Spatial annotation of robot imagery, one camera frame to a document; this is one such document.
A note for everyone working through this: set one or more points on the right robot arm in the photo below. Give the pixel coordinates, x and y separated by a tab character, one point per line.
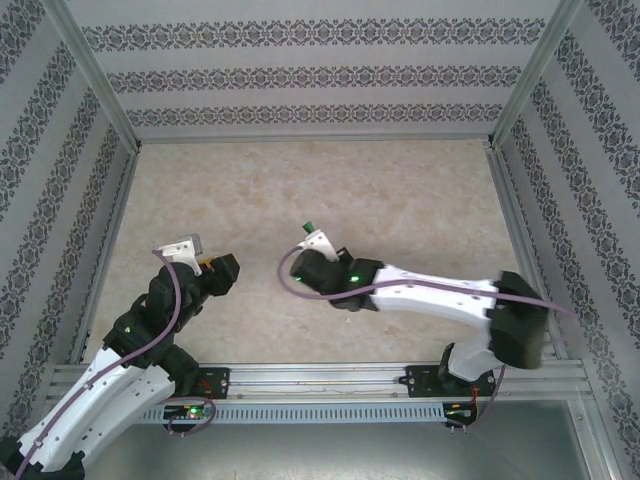
430	310

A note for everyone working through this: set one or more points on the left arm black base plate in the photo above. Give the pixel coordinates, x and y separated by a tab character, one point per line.
220	382

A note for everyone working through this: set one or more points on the sheet metal tray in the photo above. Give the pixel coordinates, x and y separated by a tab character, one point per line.
320	455

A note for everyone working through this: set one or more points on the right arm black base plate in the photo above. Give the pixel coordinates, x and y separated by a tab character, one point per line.
422	382

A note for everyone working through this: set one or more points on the aluminium table side rail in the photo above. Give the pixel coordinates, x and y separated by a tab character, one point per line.
109	250
525	250

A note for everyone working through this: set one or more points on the left controller circuit board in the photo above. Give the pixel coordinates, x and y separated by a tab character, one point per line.
187	411

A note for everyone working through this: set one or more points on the controller circuit board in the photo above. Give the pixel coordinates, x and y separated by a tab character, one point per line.
457	411
187	411

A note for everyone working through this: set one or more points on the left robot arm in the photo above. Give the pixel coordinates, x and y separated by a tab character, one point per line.
100	400

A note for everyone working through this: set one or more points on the right controller circuit board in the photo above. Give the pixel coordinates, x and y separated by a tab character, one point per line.
457	411

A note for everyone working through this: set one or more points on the aluminium frame post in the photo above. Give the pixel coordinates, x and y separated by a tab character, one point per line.
95	75
534	75

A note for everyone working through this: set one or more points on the aluminium frame leg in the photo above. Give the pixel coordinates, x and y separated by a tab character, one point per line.
597	440

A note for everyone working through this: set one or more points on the green paper sheet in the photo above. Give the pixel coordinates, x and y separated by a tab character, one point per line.
308	228

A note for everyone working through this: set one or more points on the aluminium mounting rail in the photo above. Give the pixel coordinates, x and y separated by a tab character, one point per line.
320	377

